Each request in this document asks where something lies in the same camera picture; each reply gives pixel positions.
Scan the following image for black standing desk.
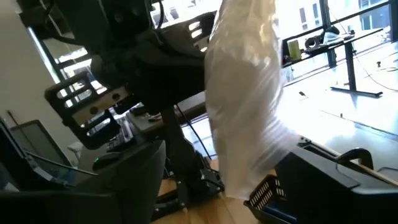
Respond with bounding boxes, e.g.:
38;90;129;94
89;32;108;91
281;27;385;68

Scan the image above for blue disposable razor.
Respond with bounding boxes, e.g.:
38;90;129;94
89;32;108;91
262;202;298;224

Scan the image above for black clamp handle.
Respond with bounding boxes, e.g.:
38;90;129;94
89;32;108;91
336;147;374;170

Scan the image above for black desk foot bar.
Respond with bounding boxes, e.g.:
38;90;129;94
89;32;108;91
330;42;384;98

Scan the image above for bagged white cotton balls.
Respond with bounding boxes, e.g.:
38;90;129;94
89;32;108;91
203;0;300;200

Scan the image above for black plastic basket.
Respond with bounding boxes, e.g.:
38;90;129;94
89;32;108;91
243;174;298;224

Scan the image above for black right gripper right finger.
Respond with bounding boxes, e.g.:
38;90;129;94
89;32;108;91
275;147;398;224

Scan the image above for yellow cup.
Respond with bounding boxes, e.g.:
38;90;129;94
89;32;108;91
287;39;302;62

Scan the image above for black computer mouse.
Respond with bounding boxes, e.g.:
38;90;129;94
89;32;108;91
92;151;122;171

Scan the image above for grey desk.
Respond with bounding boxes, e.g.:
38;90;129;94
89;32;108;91
126;91;208;139

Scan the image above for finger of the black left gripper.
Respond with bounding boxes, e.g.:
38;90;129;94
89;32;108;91
44;70;134;151
160;11;218;60

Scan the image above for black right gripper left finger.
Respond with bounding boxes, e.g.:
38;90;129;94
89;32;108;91
0;141;168;224

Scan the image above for black laptop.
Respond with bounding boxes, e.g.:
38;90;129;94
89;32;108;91
0;117;98;191

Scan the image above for black aluminium table frame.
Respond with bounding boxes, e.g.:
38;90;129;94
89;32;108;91
297;136;398;188

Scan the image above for computer keyboard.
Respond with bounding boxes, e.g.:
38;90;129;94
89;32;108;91
108;119;138;153

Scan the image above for grey screen monitor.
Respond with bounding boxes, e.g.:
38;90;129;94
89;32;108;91
9;119;74;167

